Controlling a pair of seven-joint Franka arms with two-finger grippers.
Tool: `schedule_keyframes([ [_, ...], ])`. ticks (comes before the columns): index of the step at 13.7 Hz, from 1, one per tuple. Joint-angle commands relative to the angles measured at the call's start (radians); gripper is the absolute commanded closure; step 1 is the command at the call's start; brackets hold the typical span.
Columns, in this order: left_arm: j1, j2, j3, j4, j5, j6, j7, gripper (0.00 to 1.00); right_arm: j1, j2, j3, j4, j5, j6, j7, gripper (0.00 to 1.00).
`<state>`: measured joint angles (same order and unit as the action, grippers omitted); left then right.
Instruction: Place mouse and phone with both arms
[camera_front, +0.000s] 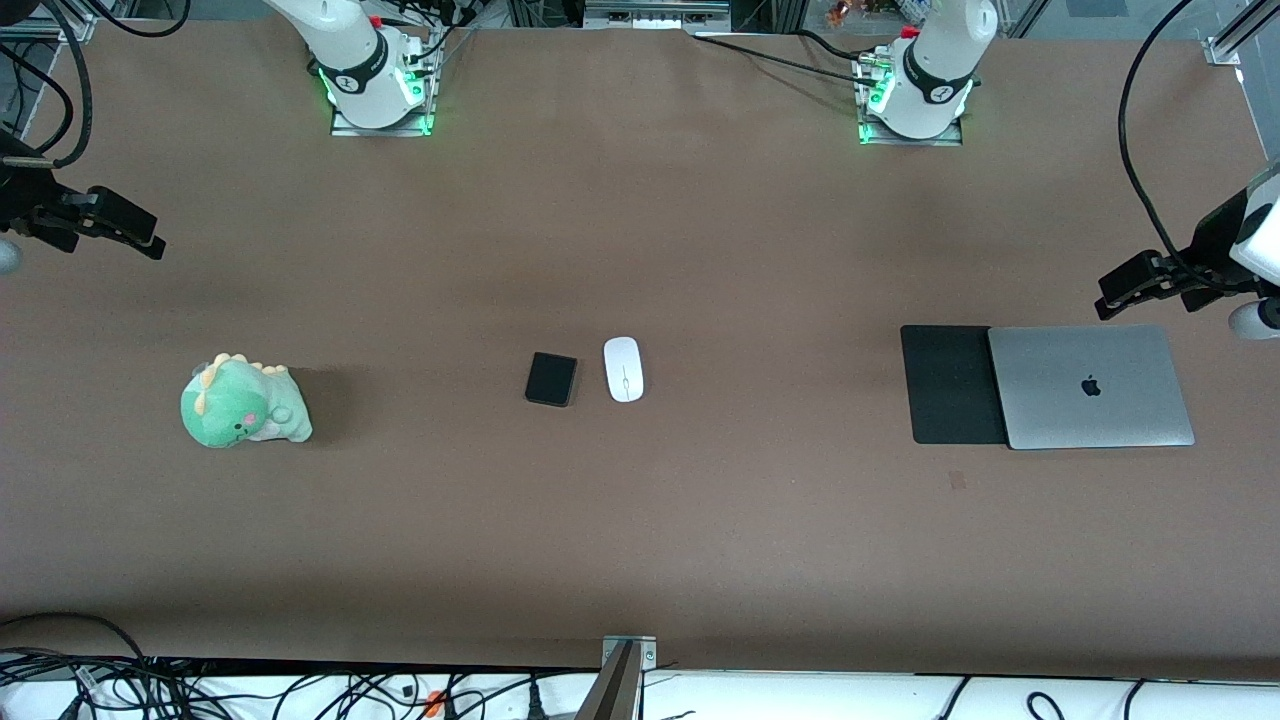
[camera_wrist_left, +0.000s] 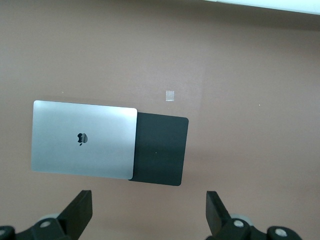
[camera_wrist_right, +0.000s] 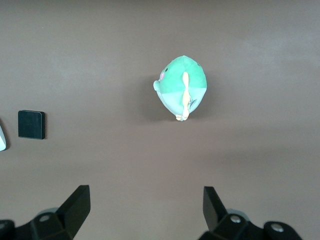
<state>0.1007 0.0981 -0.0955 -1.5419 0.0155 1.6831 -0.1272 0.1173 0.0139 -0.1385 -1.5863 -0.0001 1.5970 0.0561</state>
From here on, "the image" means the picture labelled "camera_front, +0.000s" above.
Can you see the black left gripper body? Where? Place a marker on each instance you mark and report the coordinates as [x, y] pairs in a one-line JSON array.
[[1208, 250]]

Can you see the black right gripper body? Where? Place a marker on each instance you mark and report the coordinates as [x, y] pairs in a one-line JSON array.
[[22, 199]]

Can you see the black phone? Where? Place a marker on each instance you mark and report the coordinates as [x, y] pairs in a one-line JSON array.
[[551, 380]]

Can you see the white computer mouse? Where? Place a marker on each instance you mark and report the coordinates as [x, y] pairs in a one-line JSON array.
[[624, 372]]

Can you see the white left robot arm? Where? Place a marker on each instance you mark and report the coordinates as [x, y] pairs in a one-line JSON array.
[[935, 70]]

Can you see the black mouse pad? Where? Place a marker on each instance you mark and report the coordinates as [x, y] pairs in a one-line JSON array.
[[945, 395]]

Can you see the silver Apple laptop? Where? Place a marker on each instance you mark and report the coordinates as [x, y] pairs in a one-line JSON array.
[[1090, 410]]

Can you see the green dinosaur plush toy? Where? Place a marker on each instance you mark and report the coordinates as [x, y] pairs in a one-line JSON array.
[[240, 410]]

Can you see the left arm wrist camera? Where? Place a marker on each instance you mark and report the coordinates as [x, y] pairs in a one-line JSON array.
[[1255, 320]]

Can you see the aluminium frame corner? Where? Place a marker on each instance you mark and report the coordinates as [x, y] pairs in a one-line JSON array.
[[60, 22], [1235, 45]]

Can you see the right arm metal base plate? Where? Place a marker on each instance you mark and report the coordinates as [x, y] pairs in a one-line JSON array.
[[345, 128]]

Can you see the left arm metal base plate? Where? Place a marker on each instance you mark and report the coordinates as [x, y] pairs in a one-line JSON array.
[[875, 138]]

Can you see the grey metal rail fixture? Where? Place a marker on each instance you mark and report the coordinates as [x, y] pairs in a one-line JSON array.
[[655, 14]]

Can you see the metal table edge bracket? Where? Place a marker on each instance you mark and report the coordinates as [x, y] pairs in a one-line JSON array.
[[625, 665]]

